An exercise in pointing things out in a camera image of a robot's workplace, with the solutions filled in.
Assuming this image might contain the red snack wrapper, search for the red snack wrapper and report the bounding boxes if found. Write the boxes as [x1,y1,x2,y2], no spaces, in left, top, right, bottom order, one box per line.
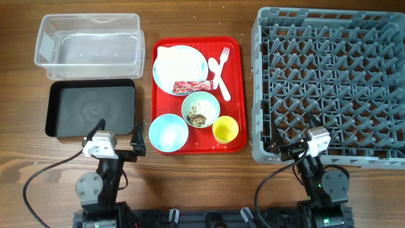
[172,80,214,94]

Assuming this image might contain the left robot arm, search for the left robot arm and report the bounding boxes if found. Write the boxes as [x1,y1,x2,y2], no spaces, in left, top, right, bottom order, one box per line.
[73,118,146,228]

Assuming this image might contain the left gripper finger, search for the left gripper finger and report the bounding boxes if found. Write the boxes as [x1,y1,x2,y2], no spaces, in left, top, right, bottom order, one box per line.
[82,118,106,146]
[130,122,146,156]

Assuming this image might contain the white paper napkin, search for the white paper napkin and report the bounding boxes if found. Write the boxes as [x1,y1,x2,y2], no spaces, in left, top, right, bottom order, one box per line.
[156,46,205,81]

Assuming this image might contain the light blue bowl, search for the light blue bowl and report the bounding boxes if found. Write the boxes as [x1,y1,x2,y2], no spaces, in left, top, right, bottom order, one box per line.
[149,113,189,153]

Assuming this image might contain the white plastic spoon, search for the white plastic spoon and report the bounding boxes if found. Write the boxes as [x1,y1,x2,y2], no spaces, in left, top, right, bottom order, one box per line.
[208,58,231,101]

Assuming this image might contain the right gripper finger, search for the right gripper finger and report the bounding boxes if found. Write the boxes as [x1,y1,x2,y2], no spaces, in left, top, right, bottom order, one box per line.
[308,113,323,129]
[271,123,285,152]

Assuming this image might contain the white plastic fork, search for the white plastic fork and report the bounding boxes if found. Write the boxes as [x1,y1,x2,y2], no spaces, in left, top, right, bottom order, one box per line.
[208,47,230,89]

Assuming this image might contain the large light blue plate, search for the large light blue plate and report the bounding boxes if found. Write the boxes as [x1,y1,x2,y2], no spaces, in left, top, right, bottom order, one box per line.
[153,45,209,95]

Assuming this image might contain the black waste tray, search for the black waste tray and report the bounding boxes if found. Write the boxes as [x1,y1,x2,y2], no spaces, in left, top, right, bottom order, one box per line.
[45,79,135,137]

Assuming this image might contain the red serving tray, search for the red serving tray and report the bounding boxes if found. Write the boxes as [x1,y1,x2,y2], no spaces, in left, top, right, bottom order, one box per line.
[153,36,247,155]

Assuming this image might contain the rice and food scraps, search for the rice and food scraps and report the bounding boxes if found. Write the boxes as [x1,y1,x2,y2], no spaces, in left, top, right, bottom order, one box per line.
[187,101,206,127]

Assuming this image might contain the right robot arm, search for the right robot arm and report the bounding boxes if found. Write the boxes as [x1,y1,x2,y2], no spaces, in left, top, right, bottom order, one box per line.
[271,114,354,227]

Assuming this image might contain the green bowl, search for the green bowl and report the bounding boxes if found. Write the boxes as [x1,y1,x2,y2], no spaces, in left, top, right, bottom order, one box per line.
[181,91,220,129]

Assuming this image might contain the clear plastic waste bin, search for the clear plastic waste bin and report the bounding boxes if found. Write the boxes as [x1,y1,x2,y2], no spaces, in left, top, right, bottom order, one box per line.
[34,13,146,80]

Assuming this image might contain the grey dishwasher rack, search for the grey dishwasher rack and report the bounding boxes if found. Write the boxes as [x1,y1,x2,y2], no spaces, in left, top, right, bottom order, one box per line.
[251,7,404,170]

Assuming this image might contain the yellow cup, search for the yellow cup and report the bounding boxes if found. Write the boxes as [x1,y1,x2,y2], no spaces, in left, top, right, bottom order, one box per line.
[213,116,239,144]

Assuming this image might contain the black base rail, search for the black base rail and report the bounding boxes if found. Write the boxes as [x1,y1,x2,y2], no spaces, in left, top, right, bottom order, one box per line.
[73,207,354,228]

